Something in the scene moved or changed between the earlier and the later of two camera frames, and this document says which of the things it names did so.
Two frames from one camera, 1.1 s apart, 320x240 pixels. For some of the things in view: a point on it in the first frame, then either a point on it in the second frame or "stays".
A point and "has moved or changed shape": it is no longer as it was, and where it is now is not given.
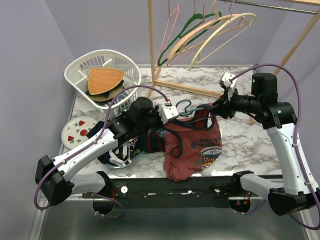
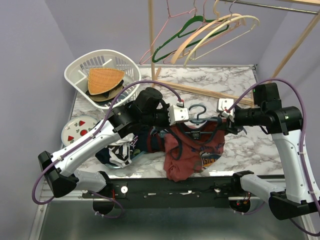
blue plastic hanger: x=187 y=113 has moved or changed shape
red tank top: x=192 y=143 has moved or changed shape
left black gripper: x=155 y=111 stays
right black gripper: x=222 y=110 -> x=233 y=130
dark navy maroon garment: x=152 y=141 stays
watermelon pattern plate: x=75 y=130 stays
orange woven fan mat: x=100 y=80 stays
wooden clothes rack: x=305 y=5 stays
